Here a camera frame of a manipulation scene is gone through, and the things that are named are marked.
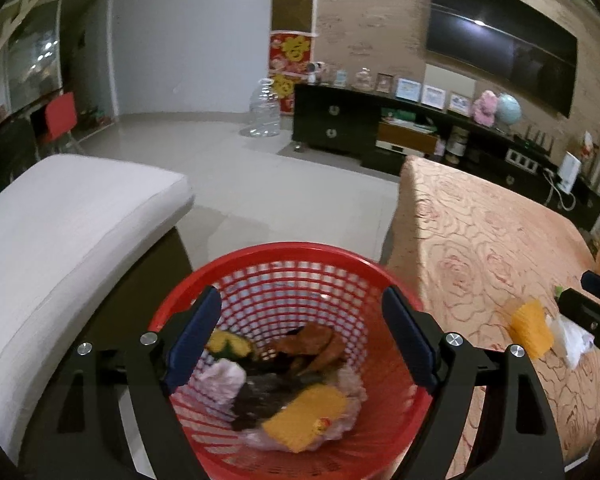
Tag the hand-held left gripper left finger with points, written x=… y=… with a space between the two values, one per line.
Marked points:
x=195 y=340

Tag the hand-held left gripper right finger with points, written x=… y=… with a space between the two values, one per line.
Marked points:
x=410 y=335

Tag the large yellow foam net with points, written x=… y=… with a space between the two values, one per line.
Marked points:
x=530 y=330

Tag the black plastic bag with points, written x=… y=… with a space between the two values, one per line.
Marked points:
x=260 y=395

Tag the red plastic mesh basket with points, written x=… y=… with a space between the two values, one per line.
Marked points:
x=300 y=270

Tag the small yellow foam net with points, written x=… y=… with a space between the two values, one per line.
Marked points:
x=305 y=415

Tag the white tower device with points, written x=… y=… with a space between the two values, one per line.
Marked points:
x=569 y=172

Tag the white red figurine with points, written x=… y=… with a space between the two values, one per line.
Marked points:
x=588 y=145

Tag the white power strip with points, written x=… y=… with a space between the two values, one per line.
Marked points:
x=521 y=159

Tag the black antenna router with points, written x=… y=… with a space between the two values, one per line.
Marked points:
x=532 y=144

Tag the white cushioned ottoman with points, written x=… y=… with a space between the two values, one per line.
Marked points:
x=70 y=240

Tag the wooden drawer box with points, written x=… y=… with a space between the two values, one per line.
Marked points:
x=405 y=137

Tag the storage jars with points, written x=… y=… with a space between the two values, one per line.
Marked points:
x=458 y=142

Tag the light blue globe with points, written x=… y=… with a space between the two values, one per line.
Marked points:
x=509 y=110

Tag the pink plush toy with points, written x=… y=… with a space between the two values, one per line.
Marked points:
x=485 y=107

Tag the green box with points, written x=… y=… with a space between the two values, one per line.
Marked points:
x=400 y=116

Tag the black TV cabinet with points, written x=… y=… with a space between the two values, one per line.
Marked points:
x=330 y=120

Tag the clear water jug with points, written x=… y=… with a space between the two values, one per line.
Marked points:
x=262 y=110

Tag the glass dome ornament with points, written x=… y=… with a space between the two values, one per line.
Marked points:
x=363 y=79
x=343 y=77

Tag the white panel board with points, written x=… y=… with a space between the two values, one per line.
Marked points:
x=450 y=75

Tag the black chair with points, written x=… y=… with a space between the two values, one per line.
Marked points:
x=10 y=155

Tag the red chair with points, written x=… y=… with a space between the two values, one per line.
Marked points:
x=60 y=115

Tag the red festive poster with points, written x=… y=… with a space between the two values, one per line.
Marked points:
x=290 y=60

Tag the wooden staircase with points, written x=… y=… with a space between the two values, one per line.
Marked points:
x=15 y=5

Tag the small dark photo frame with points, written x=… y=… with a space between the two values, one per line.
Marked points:
x=385 y=83

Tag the black wall television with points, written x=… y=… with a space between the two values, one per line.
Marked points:
x=500 y=45

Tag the white security camera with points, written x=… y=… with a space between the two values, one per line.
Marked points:
x=316 y=71

